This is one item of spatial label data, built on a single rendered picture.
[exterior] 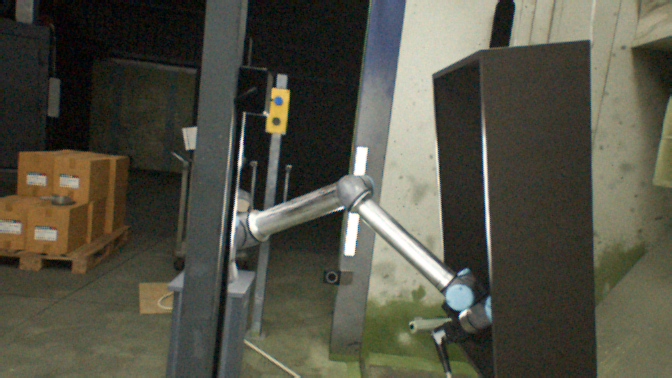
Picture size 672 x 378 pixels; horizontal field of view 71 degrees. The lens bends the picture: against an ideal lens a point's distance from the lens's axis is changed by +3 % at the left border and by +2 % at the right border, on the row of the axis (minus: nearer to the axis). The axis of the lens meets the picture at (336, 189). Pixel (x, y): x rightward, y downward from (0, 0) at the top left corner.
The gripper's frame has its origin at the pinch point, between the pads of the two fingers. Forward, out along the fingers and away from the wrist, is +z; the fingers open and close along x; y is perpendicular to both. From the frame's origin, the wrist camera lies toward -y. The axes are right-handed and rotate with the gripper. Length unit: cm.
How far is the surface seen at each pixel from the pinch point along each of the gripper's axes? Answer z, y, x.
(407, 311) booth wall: 59, -28, 37
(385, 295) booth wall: 59, -39, 24
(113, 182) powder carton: 254, -230, -106
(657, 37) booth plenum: -99, -112, 112
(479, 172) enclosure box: -36, -61, 23
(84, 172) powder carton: 221, -216, -131
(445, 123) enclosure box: -43, -81, 5
